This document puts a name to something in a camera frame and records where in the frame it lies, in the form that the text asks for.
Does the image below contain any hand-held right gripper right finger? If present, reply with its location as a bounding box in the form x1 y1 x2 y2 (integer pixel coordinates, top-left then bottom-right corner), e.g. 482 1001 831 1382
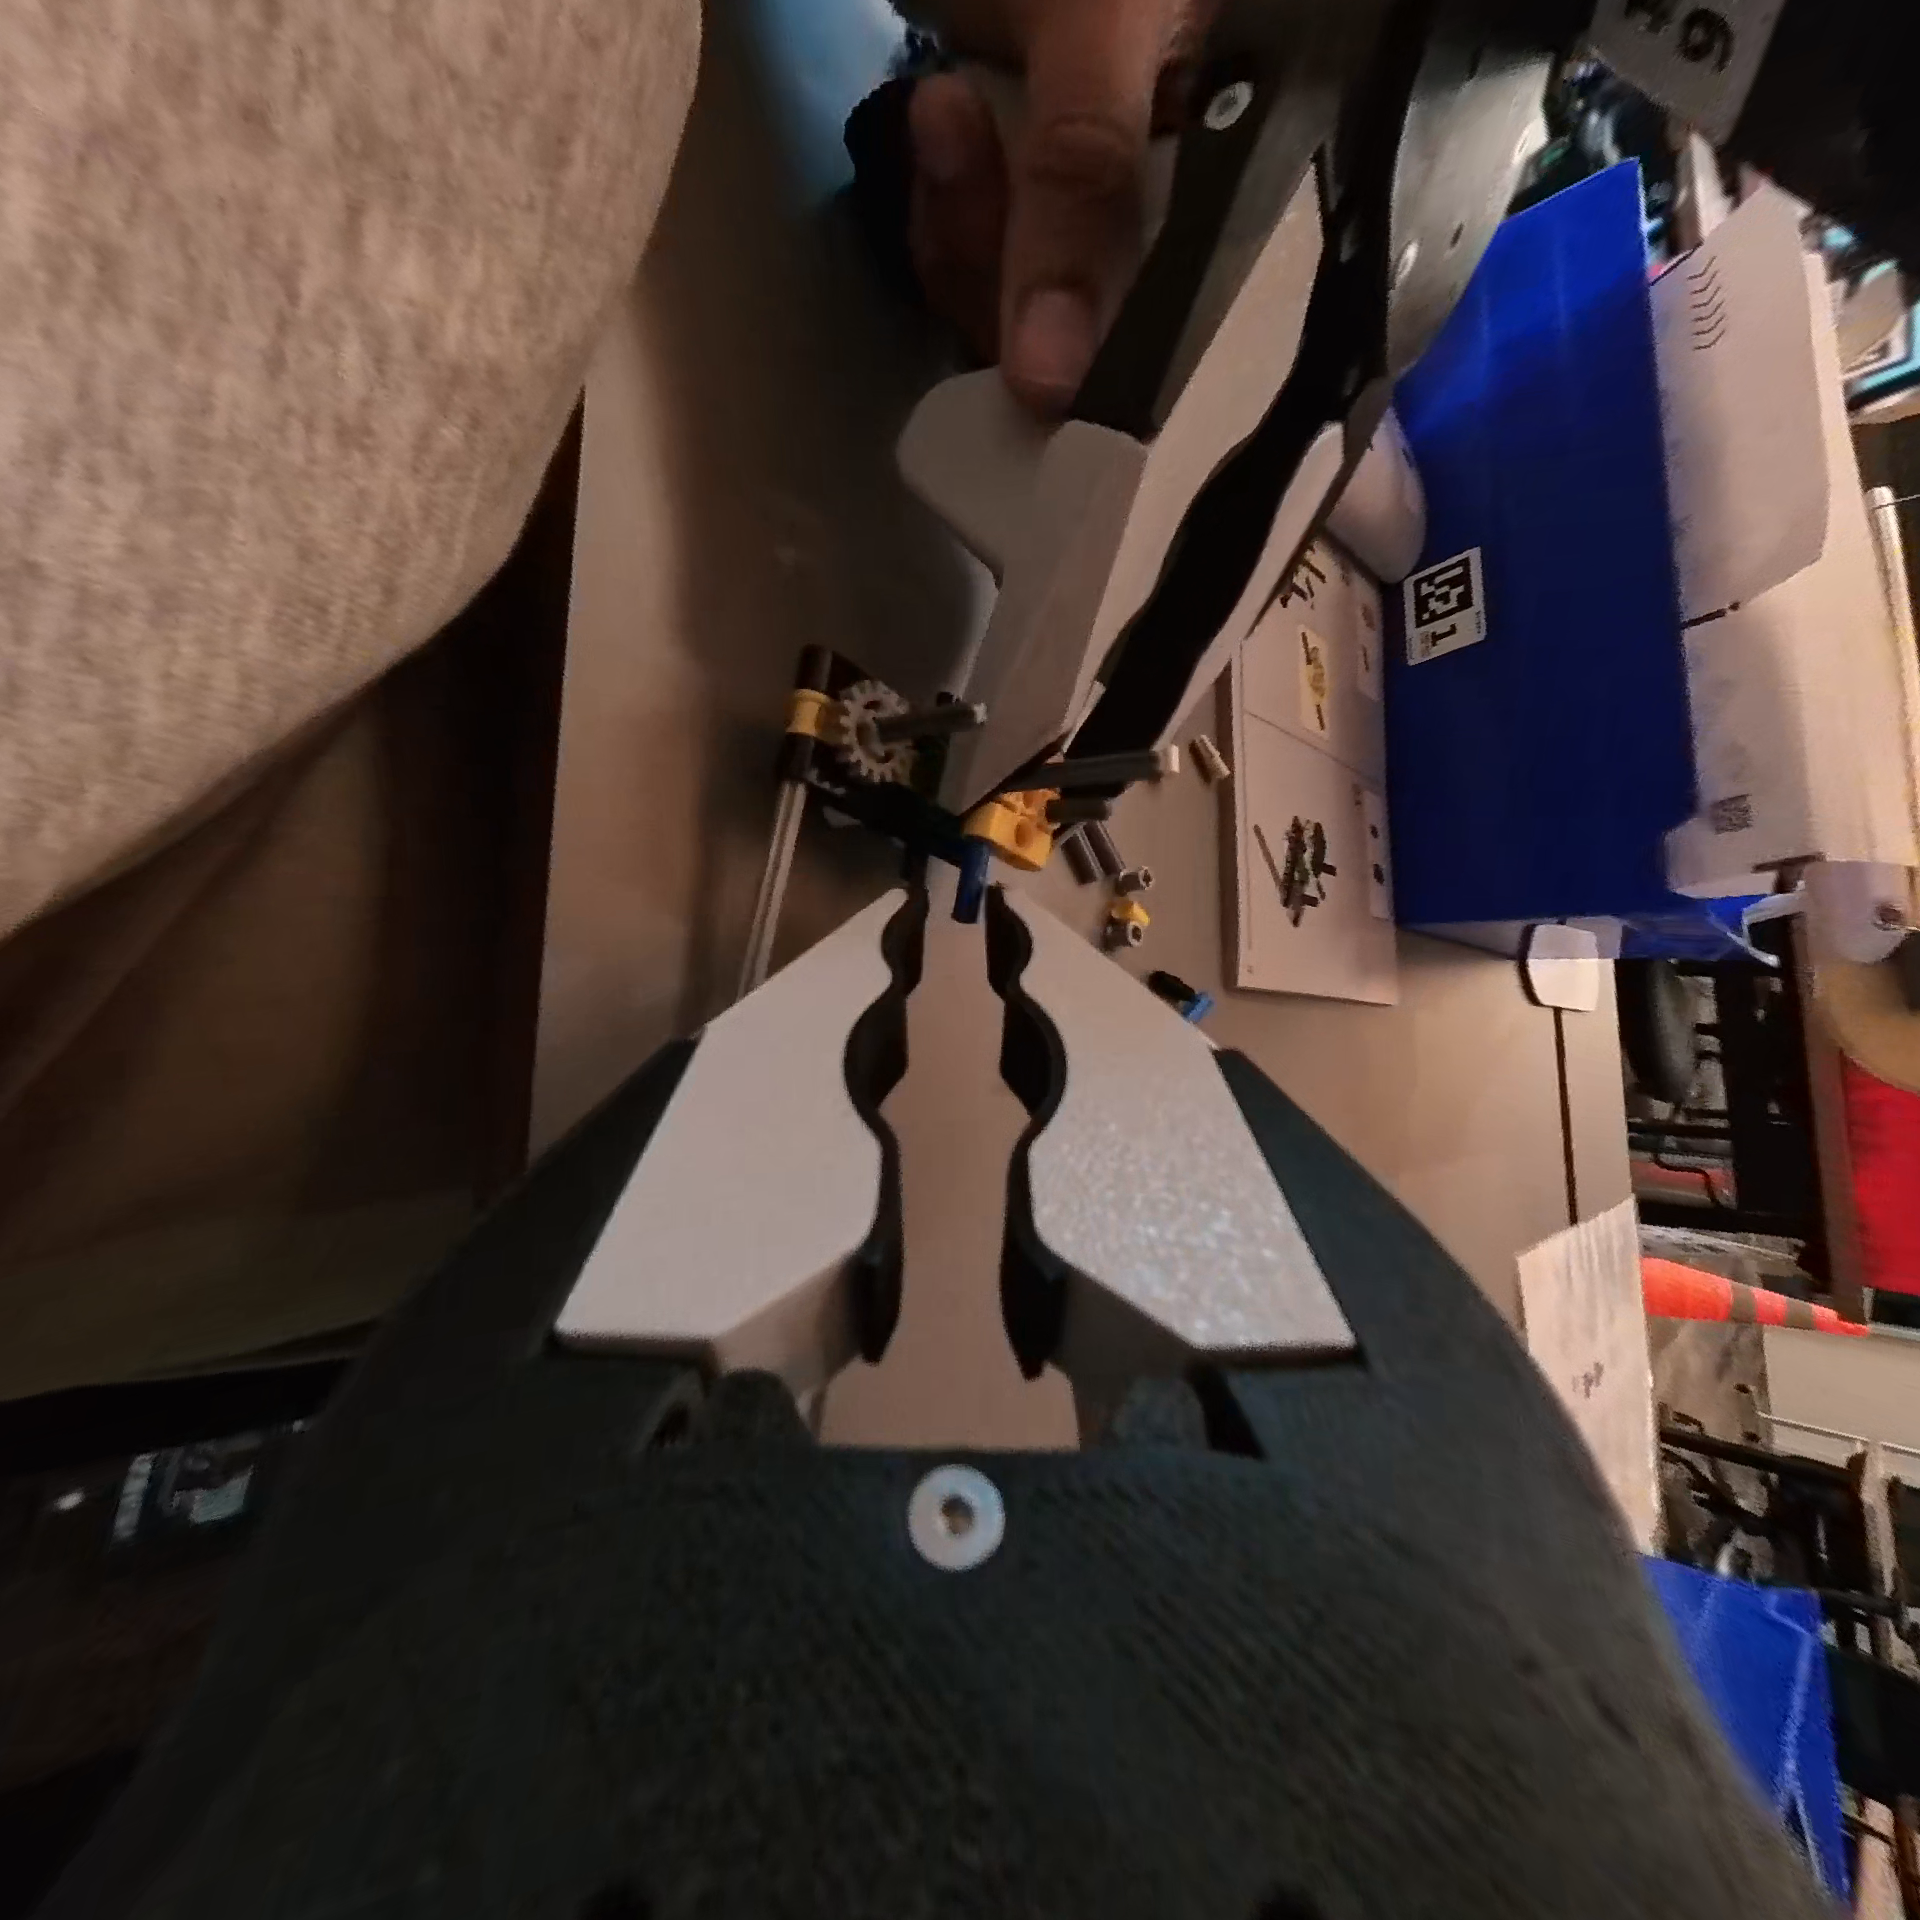
982 887 1366 1444

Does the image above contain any person's left hand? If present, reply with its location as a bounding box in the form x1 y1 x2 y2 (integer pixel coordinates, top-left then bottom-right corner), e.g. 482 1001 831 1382
901 0 1221 426

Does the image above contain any orange striped cone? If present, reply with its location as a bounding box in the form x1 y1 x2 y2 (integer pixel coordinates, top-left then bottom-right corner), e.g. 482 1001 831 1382
1639 1258 1872 1339

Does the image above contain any lego instruction booklet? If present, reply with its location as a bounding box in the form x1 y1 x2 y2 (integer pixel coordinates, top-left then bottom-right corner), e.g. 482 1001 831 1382
1223 405 1431 1004

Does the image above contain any grey monitor stand base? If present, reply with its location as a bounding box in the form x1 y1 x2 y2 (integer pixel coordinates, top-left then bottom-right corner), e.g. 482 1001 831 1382
1517 919 1610 1017

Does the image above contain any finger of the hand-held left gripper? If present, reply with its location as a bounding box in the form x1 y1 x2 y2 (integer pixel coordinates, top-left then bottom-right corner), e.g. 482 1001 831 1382
957 157 1389 818
1048 411 1413 783

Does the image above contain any blue plastic crate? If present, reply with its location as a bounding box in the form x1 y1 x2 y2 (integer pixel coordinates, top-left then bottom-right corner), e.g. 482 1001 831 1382
1639 1551 1856 1911

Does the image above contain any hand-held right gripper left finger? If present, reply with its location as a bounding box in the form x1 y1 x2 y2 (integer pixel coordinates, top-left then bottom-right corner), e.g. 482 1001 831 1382
551 885 928 1419

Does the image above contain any white paper sheet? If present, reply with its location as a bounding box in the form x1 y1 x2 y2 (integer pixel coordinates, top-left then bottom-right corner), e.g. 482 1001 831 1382
1516 1197 1670 1554

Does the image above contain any blue plastic storage bin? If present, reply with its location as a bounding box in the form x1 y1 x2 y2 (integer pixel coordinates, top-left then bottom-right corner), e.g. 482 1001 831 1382
1375 157 1708 934

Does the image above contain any yellow black lego gear assembly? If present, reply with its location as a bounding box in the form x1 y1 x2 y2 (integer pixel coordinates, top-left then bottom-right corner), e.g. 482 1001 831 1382
742 644 1187 993

